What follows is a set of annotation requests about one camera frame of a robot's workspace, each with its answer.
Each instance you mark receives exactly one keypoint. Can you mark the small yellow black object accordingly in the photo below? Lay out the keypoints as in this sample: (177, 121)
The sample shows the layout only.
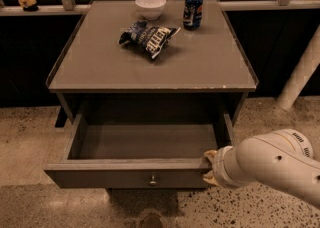
(28, 5)

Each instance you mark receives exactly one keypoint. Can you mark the blue soda can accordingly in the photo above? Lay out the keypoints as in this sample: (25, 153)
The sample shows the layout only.
(192, 14)

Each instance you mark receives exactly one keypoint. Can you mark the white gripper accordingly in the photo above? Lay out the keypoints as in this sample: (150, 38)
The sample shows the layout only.
(219, 168)

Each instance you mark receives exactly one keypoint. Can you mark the grey drawer cabinet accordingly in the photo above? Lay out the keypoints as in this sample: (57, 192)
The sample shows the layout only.
(208, 59)

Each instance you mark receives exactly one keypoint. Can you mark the grey top drawer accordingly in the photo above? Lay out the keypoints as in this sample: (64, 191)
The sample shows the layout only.
(115, 146)

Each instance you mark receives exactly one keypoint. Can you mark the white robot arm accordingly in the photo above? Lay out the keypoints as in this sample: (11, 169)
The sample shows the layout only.
(280, 159)

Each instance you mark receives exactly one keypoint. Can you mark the blue kettle chips bag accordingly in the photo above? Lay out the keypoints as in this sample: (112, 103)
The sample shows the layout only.
(151, 39)

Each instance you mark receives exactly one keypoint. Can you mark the white bowl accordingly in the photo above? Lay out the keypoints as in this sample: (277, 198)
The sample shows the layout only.
(150, 9)

